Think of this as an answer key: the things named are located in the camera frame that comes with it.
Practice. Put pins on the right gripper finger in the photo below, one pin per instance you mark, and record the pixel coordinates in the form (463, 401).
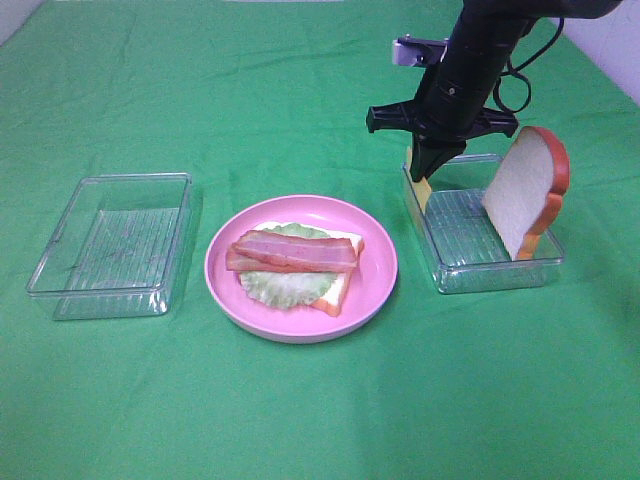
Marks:
(432, 149)

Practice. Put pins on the green lettuce leaf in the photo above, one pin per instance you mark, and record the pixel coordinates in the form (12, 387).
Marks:
(287, 290)

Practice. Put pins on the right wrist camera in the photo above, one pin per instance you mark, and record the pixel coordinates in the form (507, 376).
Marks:
(416, 52)

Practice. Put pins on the clear plastic tray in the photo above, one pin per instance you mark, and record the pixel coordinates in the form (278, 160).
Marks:
(462, 249)
(117, 250)

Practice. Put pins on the green tablecloth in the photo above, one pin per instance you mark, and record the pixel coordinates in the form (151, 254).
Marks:
(257, 100)

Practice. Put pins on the pink round plate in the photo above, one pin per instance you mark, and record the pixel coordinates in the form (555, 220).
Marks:
(368, 290)

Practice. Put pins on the bacon strip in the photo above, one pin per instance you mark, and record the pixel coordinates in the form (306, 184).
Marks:
(240, 262)
(263, 243)

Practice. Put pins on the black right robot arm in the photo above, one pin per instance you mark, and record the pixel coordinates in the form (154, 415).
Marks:
(462, 72)

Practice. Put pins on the right clear plastic tray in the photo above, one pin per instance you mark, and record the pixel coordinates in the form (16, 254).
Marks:
(462, 249)

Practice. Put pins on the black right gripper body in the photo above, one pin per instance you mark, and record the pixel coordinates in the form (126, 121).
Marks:
(441, 121)

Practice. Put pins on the left clear plastic tray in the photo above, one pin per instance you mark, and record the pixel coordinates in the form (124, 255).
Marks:
(117, 250)

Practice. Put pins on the yellow cheese slice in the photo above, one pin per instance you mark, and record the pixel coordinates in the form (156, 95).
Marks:
(421, 190)

